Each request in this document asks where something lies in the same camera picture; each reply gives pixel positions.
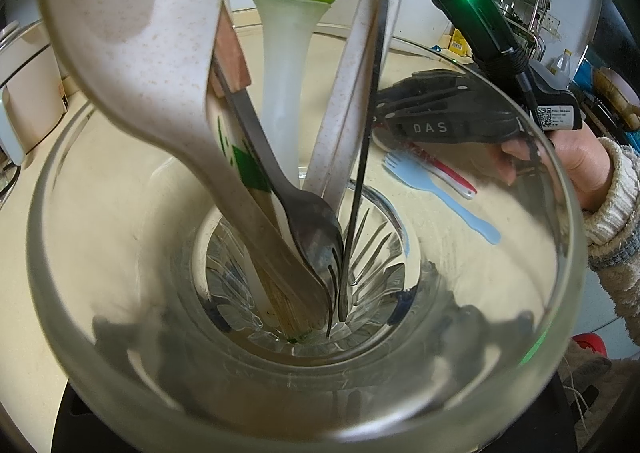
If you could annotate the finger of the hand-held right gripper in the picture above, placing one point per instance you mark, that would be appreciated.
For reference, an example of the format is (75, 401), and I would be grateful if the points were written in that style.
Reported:
(440, 108)
(440, 85)

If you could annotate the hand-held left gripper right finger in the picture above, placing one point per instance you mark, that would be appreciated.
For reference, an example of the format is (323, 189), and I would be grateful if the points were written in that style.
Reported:
(555, 428)

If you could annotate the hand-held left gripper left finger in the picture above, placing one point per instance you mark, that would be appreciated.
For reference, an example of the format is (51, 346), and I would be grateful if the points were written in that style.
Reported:
(75, 428)

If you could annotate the red plastic spoon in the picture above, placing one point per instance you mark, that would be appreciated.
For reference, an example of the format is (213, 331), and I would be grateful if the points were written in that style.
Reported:
(440, 168)

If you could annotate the stainless steel spoon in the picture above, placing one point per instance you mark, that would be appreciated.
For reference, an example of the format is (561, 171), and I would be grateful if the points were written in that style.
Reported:
(368, 143)

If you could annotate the white speckled banded chopsticks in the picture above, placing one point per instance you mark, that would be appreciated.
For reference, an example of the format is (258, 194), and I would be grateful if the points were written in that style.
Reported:
(350, 83)

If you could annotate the blue plastic fork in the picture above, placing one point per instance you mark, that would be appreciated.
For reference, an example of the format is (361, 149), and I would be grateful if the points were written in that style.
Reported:
(450, 203)

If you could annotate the paper-wrapped wooden chopsticks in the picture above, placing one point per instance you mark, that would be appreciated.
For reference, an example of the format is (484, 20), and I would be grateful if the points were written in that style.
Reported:
(240, 168)

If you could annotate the clear ribbed drinking glass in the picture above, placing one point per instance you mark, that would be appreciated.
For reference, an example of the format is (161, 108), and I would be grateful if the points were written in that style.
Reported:
(300, 408)

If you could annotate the white speckled spoon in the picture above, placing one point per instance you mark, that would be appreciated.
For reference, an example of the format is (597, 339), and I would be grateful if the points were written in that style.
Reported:
(125, 8)

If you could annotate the person's right forearm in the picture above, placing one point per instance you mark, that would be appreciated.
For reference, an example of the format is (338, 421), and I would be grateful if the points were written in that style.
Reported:
(615, 233)

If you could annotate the person's right hand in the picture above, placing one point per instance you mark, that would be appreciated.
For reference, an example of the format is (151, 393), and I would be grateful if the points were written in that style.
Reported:
(575, 158)

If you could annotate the yellow carton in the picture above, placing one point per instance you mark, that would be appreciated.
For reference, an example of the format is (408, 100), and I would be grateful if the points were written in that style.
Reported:
(459, 40)

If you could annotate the clear plastic bottle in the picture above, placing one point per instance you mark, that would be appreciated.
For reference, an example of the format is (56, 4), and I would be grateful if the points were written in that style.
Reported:
(561, 67)

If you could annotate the red round object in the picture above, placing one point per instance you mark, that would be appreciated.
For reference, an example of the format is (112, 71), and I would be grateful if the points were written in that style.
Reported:
(592, 345)

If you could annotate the pink electric cooker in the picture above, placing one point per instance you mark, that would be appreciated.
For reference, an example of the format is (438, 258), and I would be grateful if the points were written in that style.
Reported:
(30, 98)

